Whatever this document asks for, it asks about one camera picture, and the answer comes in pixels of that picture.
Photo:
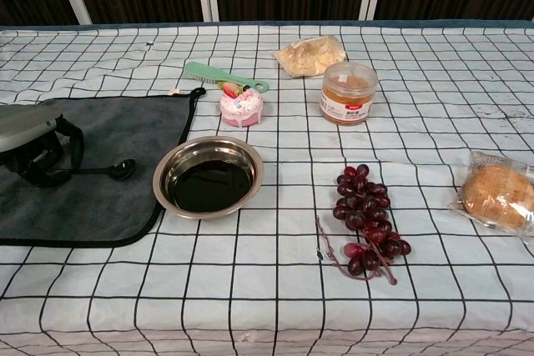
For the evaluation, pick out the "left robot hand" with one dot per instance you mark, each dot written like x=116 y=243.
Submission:
x=25 y=126

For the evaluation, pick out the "black spoon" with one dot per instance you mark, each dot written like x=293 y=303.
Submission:
x=123 y=169

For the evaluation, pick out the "metal bowl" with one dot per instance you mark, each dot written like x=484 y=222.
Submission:
x=208 y=181

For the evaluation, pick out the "grey towel black trim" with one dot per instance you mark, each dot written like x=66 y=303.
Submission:
x=112 y=156

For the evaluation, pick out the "pink toy donut cake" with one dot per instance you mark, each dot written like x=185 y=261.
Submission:
x=242 y=108

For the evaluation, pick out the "clear bag of snacks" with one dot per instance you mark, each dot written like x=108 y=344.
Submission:
x=310 y=56

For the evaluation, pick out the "white checked tablecloth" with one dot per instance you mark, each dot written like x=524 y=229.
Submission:
x=292 y=289

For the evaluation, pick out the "clear plastic jar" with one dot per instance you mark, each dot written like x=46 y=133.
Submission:
x=348 y=97

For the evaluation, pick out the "bunch of red grapes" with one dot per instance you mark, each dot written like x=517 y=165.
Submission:
x=363 y=206

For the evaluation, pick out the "packaged round bread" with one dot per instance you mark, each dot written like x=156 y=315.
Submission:
x=496 y=197

